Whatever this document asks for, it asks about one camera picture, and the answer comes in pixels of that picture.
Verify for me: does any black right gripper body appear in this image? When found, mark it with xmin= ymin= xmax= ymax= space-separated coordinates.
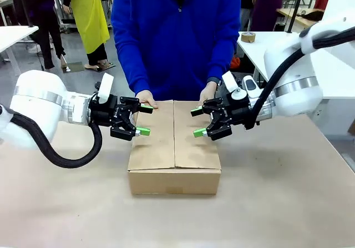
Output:
xmin=221 ymin=92 xmax=252 ymax=127

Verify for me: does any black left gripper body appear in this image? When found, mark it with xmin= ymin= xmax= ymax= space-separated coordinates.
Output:
xmin=88 ymin=94 xmax=123 ymax=128

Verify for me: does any brown cardboard box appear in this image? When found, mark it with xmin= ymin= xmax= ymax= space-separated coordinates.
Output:
xmin=127 ymin=99 xmax=222 ymax=196

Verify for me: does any person's left forearm blue sleeve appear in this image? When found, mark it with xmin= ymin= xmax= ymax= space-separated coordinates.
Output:
xmin=203 ymin=36 xmax=242 ymax=86

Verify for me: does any person's right forearm blue sleeve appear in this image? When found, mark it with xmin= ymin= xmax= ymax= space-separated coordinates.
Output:
xmin=114 ymin=44 xmax=153 ymax=95

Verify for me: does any person's left hand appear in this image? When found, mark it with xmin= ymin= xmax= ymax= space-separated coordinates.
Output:
xmin=197 ymin=81 xmax=219 ymax=107

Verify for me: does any person's right hand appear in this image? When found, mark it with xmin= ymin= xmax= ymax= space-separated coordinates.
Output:
xmin=135 ymin=89 xmax=159 ymax=110

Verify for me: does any person in blue jacket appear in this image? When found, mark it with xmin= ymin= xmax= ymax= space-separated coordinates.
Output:
xmin=110 ymin=0 xmax=242 ymax=101

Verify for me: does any brown packing tape roll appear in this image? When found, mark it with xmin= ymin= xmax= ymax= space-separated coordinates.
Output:
xmin=240 ymin=32 xmax=257 ymax=43

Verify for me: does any mannequin with yellow apron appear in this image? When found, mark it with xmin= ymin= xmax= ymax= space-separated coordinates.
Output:
xmin=70 ymin=0 xmax=111 ymax=72

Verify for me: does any large white table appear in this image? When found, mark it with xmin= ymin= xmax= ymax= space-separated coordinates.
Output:
xmin=236 ymin=31 xmax=355 ymax=99

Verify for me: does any figure in purple skirt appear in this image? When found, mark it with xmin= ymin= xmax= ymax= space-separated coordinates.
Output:
xmin=250 ymin=0 xmax=284 ymax=33

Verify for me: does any wooden workbench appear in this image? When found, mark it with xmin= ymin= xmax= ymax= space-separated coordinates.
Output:
xmin=276 ymin=7 xmax=324 ymax=30

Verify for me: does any small white table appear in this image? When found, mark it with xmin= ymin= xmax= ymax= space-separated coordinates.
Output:
xmin=0 ymin=25 xmax=40 ymax=77

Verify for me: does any black stand pole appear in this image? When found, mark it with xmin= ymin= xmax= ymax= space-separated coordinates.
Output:
xmin=286 ymin=0 xmax=306 ymax=34

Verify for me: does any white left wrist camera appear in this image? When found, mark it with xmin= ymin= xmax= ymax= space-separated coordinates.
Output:
xmin=98 ymin=73 xmax=115 ymax=99

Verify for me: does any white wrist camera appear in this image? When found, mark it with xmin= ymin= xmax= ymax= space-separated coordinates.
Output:
xmin=98 ymin=73 xmax=115 ymax=99
xmin=221 ymin=70 xmax=248 ymax=101

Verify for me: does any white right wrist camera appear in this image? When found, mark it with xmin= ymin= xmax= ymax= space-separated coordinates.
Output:
xmin=221 ymin=70 xmax=248 ymax=101

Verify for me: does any grey mannequin base plate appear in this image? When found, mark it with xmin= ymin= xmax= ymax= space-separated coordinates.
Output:
xmin=62 ymin=61 xmax=85 ymax=74
xmin=84 ymin=61 xmax=116 ymax=72

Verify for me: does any black right arm cable sleeve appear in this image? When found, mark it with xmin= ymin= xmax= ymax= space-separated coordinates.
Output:
xmin=245 ymin=25 xmax=355 ymax=130

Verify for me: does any black arm cable sleeve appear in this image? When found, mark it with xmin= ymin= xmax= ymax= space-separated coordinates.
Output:
xmin=245 ymin=25 xmax=355 ymax=130
xmin=8 ymin=112 xmax=104 ymax=169

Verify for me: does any black left arm cable sleeve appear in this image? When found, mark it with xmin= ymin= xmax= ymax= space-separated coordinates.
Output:
xmin=8 ymin=112 xmax=104 ymax=169

